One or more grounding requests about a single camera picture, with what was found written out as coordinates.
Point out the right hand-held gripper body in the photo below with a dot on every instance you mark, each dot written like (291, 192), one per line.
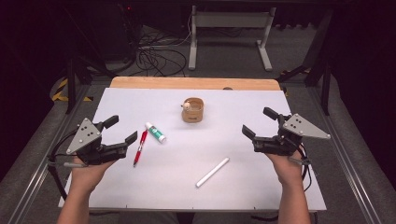
(303, 127)

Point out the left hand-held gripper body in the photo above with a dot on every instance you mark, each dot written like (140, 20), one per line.
(84, 137)

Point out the red pen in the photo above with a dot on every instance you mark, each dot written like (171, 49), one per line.
(140, 147)

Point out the white green glue stick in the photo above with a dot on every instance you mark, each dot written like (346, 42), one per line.
(155, 132)

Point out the white marker pen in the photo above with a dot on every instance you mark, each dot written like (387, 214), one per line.
(212, 172)

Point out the wooden pen holder with bear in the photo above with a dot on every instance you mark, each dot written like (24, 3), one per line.
(192, 115)

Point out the person's left hand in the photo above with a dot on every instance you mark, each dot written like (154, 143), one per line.
(87, 175)

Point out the person's right hand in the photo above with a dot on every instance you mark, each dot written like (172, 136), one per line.
(289, 169)

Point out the white table cover sheet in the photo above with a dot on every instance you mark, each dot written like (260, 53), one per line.
(233, 140)

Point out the black metal stand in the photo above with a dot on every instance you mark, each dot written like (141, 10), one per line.
(326, 90)
(71, 87)

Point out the yellow black hazard tape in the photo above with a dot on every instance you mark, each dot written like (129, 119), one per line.
(62, 84)

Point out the wooden table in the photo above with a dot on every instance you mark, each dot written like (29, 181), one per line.
(193, 83)

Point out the black equipment box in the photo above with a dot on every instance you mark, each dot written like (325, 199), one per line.
(124, 31)

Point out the aluminium floor rail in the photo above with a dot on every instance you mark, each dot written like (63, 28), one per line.
(42, 169)
(344, 158)

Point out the grey metal stand frame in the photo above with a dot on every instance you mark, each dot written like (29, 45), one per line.
(232, 19)

